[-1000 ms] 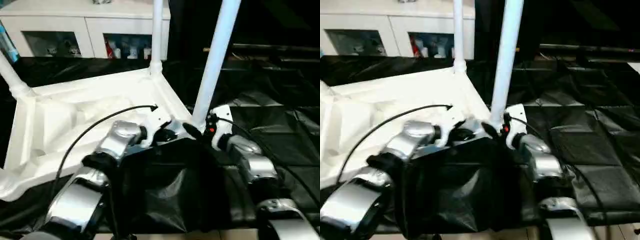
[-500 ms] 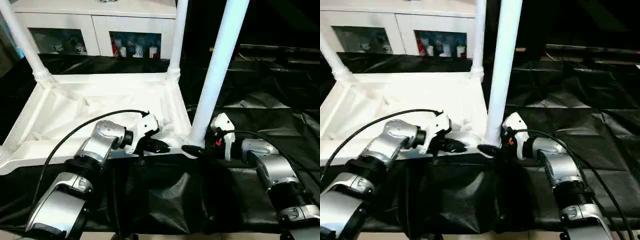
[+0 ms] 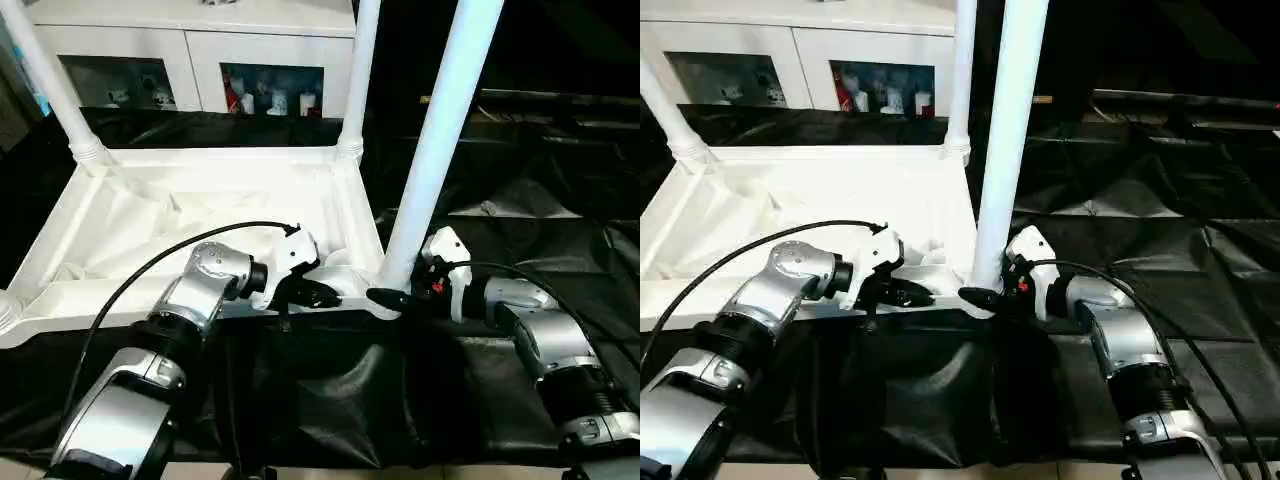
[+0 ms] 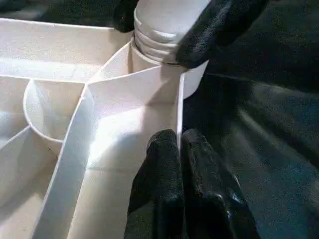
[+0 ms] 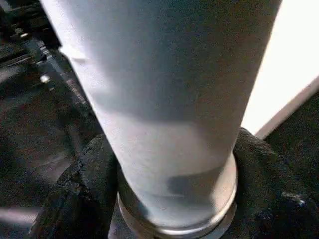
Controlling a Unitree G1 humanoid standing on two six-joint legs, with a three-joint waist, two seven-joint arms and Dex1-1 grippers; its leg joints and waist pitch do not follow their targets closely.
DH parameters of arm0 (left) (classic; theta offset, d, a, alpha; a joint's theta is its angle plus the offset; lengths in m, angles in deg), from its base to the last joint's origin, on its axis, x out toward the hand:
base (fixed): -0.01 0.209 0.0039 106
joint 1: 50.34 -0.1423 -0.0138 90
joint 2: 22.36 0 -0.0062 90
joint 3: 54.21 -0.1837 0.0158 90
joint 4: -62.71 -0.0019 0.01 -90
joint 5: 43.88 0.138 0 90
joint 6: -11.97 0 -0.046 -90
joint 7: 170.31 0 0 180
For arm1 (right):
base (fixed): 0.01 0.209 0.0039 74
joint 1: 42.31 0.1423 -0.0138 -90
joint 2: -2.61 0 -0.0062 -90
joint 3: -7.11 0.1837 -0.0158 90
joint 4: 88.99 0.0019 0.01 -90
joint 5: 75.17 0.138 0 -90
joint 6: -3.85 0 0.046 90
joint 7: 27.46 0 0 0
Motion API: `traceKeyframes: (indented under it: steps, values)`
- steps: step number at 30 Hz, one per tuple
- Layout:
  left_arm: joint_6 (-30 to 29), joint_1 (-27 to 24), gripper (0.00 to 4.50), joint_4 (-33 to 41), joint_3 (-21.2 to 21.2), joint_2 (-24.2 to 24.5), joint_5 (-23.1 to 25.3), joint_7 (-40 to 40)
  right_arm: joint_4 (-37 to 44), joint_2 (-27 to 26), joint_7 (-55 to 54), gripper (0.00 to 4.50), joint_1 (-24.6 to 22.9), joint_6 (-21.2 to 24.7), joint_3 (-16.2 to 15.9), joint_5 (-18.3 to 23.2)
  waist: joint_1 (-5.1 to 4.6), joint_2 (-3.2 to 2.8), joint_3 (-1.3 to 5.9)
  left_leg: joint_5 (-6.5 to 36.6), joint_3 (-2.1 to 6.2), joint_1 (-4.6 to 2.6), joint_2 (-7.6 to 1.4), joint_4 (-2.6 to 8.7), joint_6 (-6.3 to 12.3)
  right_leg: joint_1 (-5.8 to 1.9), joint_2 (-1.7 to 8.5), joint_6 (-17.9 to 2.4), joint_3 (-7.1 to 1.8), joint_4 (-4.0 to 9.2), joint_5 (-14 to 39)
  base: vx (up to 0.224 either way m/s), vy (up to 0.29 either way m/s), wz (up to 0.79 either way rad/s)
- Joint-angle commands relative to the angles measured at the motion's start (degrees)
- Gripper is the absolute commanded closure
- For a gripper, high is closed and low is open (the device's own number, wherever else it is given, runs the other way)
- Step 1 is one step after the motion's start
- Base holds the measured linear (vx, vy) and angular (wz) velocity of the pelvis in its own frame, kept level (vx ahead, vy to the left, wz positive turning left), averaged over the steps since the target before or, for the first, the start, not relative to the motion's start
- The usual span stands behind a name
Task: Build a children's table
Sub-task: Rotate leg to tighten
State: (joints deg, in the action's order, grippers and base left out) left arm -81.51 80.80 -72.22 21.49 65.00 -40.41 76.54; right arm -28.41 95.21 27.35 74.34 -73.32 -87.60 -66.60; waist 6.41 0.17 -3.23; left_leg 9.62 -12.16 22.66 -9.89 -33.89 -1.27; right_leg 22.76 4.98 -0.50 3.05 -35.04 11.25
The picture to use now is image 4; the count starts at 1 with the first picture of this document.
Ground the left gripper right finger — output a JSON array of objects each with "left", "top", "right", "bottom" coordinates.
[{"left": 180, "top": 127, "right": 261, "bottom": 239}]

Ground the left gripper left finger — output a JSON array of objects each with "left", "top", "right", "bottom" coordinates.
[{"left": 125, "top": 128, "right": 186, "bottom": 239}]

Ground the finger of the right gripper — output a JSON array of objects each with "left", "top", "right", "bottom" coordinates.
[
  {"left": 113, "top": 0, "right": 140, "bottom": 33},
  {"left": 175, "top": 0, "right": 270, "bottom": 69}
]

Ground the white plastic table leg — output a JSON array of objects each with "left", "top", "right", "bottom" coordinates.
[{"left": 132, "top": 0, "right": 212, "bottom": 65}]

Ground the white plastic table top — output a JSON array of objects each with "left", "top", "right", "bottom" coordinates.
[{"left": 0, "top": 17, "right": 209, "bottom": 239}]

